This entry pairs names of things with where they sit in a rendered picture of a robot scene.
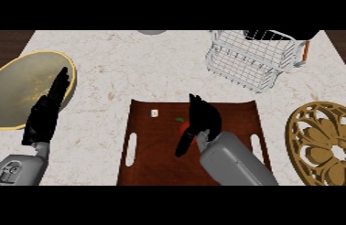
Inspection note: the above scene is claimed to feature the grey round object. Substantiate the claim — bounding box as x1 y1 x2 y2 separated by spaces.
136 29 167 37

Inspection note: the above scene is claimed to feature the white wire tiered basket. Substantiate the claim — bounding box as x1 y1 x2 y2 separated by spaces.
204 30 311 94

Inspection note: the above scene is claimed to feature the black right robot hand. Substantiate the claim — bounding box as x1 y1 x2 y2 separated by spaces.
175 93 223 158

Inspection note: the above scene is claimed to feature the gold-rimmed grey plate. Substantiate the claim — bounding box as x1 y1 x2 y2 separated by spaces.
0 49 78 132

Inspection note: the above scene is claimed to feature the brown wooden tray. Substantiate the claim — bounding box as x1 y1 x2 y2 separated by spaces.
117 98 274 187

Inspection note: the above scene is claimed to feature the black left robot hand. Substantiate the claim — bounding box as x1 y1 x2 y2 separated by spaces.
21 66 71 146

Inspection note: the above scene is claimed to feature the gold ornate trivet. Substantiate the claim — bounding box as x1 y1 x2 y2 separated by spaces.
284 101 346 187

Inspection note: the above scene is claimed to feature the red bell pepper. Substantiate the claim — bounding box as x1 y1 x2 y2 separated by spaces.
175 117 198 145

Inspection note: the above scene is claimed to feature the black appliance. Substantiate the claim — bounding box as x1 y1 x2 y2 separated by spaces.
243 29 321 42

